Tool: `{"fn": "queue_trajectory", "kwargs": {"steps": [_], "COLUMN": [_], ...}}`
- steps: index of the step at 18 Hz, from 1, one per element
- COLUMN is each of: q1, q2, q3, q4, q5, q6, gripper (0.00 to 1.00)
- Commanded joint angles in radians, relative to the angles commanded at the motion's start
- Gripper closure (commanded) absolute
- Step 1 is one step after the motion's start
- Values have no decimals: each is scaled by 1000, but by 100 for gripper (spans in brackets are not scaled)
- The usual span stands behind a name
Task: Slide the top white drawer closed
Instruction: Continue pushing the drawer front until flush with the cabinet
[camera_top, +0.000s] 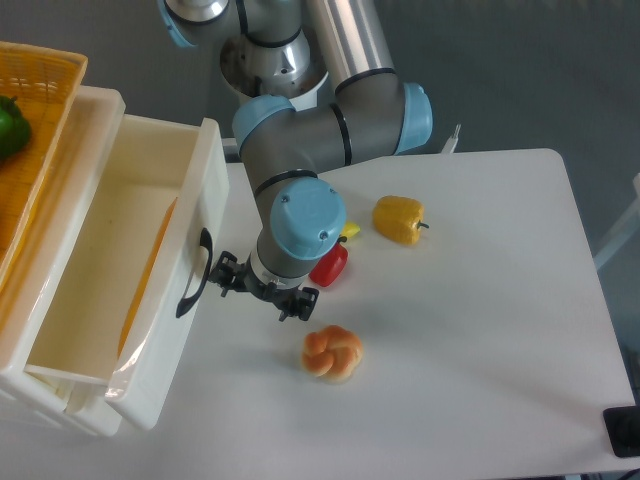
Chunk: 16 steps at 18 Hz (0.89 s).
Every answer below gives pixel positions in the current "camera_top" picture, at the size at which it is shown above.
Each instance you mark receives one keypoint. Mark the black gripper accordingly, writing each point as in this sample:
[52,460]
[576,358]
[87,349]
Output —
[231,275]

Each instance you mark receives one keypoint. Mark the white drawer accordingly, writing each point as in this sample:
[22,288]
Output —
[151,163]

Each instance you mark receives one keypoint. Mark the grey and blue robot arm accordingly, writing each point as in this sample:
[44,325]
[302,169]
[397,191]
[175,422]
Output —
[322,94]

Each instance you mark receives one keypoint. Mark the white drawer cabinet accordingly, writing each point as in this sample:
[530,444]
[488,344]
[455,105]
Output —
[48,399]

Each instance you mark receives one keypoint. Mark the red bell pepper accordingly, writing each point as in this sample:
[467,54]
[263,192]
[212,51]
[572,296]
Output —
[331,265]

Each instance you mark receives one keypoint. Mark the knotted bread roll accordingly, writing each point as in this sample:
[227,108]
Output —
[331,354]

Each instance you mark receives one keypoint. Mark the yellow banana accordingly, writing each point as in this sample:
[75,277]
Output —
[349,230]

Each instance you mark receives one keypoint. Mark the orange baguette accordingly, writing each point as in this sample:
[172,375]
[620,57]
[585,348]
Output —
[144,278]

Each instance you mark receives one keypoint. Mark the yellow bell pepper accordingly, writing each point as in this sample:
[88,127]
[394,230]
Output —
[399,219]

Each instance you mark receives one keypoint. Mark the green bell pepper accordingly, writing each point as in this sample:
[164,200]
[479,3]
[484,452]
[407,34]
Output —
[11,127]

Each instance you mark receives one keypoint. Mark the orange woven basket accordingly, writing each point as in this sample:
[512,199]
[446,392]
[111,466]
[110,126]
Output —
[39,86]

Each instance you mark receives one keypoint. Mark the black device at table edge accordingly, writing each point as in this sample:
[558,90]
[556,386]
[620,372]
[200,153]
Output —
[622,426]

